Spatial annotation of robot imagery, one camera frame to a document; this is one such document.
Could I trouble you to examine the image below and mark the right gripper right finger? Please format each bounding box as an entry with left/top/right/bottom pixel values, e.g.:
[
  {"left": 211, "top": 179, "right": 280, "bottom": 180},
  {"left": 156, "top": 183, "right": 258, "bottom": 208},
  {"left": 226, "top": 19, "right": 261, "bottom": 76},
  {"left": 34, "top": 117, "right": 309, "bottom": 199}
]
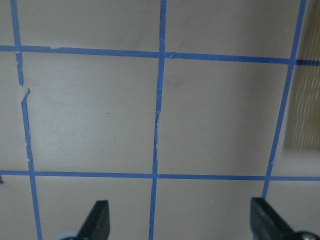
[{"left": 250, "top": 197, "right": 296, "bottom": 240}]

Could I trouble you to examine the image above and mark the brown wicker basket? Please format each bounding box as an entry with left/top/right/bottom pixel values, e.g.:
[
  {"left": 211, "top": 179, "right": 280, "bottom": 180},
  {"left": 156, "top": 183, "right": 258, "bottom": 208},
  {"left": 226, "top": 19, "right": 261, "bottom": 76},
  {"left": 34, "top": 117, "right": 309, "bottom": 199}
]
[{"left": 283, "top": 0, "right": 320, "bottom": 152}]

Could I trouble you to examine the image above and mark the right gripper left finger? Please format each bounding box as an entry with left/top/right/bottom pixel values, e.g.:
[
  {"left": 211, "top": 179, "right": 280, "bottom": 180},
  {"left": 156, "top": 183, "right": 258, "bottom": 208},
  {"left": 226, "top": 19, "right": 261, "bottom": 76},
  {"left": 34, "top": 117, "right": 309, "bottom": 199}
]
[{"left": 76, "top": 200, "right": 111, "bottom": 240}]

